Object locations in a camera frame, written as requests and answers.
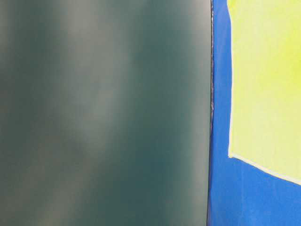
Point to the yellow-green microfiber towel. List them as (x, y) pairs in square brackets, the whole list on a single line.
[(265, 118)]

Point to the dark blurred foreground panel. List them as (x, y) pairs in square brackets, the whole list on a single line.
[(104, 112)]

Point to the blue table cloth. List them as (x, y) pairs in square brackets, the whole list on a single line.
[(240, 194)]

